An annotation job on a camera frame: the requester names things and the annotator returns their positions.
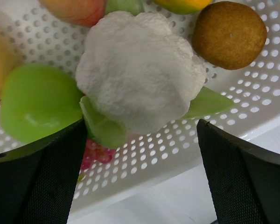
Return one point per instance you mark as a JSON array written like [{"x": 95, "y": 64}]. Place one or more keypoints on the green apple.
[{"x": 37, "y": 101}]

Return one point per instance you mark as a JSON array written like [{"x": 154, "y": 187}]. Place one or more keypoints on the mango yellow green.
[{"x": 183, "y": 7}]

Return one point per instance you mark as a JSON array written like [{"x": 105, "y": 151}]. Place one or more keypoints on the red grape bunch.
[{"x": 94, "y": 152}]

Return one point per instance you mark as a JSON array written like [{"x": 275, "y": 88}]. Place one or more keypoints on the round orange brown fruit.
[{"x": 229, "y": 35}]

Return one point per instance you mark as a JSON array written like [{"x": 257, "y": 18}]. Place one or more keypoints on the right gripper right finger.
[{"x": 244, "y": 179}]

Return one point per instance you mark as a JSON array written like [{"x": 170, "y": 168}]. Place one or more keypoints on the yellow orange fruit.
[{"x": 9, "y": 60}]

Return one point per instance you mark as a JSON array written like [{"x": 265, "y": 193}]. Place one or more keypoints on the white cauliflower green leaves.
[{"x": 137, "y": 75}]

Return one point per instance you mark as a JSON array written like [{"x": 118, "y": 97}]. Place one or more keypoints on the peach orange red fruit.
[{"x": 79, "y": 12}]

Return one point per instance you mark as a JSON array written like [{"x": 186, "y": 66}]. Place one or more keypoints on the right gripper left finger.
[{"x": 38, "y": 180}]

